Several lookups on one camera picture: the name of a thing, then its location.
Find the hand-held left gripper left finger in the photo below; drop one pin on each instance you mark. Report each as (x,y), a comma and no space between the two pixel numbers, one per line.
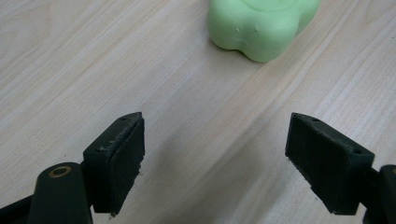
(116,161)

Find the green flower-shaped silicone mold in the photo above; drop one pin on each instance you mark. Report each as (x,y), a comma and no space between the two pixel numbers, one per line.
(258,28)

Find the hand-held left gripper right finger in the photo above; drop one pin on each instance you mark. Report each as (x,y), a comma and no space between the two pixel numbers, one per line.
(323,161)

